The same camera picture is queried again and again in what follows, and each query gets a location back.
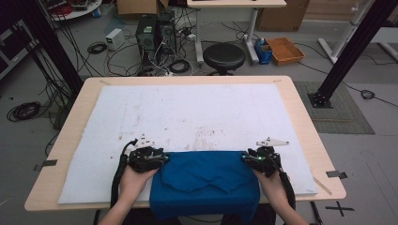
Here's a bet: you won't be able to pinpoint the white desk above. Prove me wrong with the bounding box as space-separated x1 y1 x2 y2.
186 0 287 66

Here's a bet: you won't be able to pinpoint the black aluminium post with foot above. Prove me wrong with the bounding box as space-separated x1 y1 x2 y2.
308 0 398 109

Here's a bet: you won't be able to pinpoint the round white table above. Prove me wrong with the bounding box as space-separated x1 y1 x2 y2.
40 0 103 23

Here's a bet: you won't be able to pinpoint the black round stool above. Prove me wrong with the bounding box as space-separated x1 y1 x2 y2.
202 42 247 77

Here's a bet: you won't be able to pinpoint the person's left hand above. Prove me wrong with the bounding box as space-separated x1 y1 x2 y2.
119 164 159 204

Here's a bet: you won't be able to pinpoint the long black floor cable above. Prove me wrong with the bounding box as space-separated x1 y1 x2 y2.
297 41 398 109

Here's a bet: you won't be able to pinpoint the person's right hand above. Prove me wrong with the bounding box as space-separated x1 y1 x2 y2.
253 170 287 207

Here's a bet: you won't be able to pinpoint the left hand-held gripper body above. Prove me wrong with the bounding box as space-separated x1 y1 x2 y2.
127 134 165 173

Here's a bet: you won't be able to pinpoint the white metal stand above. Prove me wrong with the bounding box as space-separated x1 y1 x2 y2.
317 0 376 65

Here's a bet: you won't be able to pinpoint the blue t-shirt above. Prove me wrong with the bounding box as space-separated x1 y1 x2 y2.
148 150 261 224

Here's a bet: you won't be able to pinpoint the large cardboard box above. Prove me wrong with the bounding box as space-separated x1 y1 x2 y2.
256 0 312 33

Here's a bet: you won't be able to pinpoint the black computer tower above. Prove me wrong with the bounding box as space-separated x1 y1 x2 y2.
156 10 177 55
135 14 159 68

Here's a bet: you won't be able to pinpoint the white power supply box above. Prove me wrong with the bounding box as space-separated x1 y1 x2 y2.
105 27 126 51

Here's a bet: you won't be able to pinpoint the right hand-held gripper cable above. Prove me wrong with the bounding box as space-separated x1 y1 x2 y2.
266 155 297 211

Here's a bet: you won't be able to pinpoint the orange tray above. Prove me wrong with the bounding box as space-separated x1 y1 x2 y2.
266 37 306 67

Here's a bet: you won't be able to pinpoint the person's dark trousers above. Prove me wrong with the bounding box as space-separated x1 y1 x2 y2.
93 204 278 225

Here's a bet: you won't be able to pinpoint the large coiled black cable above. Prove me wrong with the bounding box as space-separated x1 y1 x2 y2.
7 100 42 123

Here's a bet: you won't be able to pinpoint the grey metal rack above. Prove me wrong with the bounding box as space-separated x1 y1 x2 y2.
0 18 40 81

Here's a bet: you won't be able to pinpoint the small coiled black cable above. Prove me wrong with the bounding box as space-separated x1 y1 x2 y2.
86 41 108 55

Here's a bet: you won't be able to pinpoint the left hand-held gripper cable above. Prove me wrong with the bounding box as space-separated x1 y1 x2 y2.
110 139 139 209

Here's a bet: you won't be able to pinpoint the white felt mat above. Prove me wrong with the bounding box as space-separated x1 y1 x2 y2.
57 83 319 204

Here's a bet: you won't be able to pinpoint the blue box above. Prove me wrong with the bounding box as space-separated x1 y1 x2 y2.
253 37 274 66

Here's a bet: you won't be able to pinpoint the cardboard box with open flap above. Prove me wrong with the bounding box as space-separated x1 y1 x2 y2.
116 0 170 17

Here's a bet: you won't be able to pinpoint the hand-held gripper cable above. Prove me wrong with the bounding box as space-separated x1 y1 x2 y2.
266 155 297 211
110 139 139 209

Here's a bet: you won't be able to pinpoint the grey floor mat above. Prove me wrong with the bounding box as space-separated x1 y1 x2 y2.
294 82 375 135

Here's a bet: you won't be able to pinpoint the dark tape strip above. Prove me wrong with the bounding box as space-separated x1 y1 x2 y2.
33 158 58 172
325 170 348 180

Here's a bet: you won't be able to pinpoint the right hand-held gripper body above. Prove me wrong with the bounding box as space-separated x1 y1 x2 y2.
254 136 290 177

